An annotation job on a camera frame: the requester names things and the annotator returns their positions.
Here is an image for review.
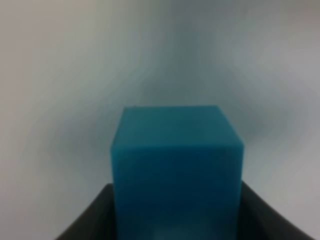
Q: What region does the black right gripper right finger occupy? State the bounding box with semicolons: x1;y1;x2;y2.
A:
237;182;311;240

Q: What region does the blue cube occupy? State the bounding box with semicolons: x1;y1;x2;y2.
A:
111;106;244;240

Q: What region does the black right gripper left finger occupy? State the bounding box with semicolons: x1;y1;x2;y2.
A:
57;183;117;240

